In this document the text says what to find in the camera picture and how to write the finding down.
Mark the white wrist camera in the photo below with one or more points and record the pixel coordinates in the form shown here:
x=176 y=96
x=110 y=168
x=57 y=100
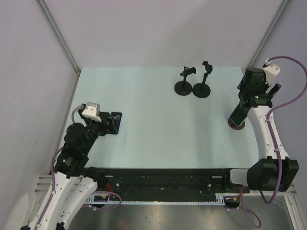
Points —
x=92 y=111
x=271 y=71

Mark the right aluminium frame post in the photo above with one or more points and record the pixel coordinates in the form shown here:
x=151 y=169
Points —
x=269 y=31

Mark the brown round stand base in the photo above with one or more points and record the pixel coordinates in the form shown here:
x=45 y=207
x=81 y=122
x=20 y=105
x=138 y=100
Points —
x=234 y=126

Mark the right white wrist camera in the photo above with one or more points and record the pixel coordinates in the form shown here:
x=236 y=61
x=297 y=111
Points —
x=271 y=71

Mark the black-screen blue-edged phone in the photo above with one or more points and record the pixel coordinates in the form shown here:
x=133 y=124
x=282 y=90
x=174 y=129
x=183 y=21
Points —
x=239 y=115

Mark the aluminium frame post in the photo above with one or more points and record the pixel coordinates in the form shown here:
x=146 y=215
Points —
x=58 y=35
x=269 y=31

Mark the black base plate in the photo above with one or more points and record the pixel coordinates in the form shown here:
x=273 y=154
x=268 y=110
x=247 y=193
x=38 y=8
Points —
x=170 y=182

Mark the grey slotted cable duct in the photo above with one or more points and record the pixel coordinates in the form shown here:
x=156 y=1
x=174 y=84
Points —
x=202 y=200

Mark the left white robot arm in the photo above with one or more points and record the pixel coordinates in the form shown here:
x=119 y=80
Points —
x=72 y=183

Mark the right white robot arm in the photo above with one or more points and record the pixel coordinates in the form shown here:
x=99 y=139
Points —
x=274 y=168

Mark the left aluminium frame post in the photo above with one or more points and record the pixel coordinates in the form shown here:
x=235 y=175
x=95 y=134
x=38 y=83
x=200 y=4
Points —
x=58 y=35

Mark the black phone stand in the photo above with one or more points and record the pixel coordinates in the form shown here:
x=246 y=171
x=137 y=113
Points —
x=202 y=90
x=183 y=87

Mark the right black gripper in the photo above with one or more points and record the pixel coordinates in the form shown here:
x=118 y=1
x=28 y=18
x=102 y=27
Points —
x=273 y=91

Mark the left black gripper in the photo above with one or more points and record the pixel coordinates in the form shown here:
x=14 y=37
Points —
x=104 y=126

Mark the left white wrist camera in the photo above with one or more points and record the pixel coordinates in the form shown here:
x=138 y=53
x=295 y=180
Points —
x=92 y=111

